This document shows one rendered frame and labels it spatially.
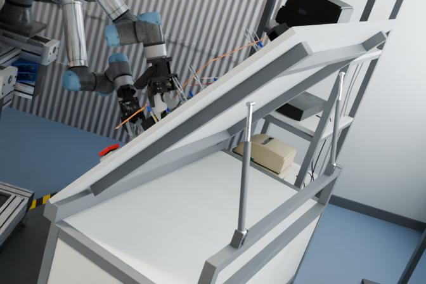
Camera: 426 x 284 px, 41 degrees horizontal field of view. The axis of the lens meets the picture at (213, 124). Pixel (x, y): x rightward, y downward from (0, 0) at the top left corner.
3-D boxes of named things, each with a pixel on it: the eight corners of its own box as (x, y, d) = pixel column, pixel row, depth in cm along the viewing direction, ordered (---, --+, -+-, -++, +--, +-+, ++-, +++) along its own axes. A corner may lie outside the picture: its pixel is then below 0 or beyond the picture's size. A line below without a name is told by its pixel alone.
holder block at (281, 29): (312, 43, 172) (296, 18, 173) (289, 51, 165) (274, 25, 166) (302, 50, 176) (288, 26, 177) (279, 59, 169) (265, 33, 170)
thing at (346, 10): (272, 22, 275) (286, -17, 268) (290, 21, 295) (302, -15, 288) (329, 45, 264) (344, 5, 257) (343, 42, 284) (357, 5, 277)
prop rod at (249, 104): (250, 102, 159) (243, 199, 166) (255, 100, 161) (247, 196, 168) (245, 101, 160) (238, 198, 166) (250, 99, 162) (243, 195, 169)
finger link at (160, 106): (165, 120, 189) (163, 93, 188) (152, 122, 192) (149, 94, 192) (171, 120, 191) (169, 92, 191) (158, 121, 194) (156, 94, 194)
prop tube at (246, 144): (233, 239, 170) (240, 141, 163) (237, 236, 172) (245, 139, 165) (243, 241, 168) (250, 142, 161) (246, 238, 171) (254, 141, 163)
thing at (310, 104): (242, 96, 288) (246, 83, 286) (271, 87, 318) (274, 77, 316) (298, 123, 275) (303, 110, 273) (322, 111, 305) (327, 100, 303)
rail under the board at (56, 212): (42, 215, 189) (45, 199, 187) (215, 143, 289) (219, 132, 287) (54, 223, 187) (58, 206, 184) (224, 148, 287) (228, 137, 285)
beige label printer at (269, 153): (224, 165, 302) (235, 132, 295) (240, 154, 321) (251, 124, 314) (274, 190, 292) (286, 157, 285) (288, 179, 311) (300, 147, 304)
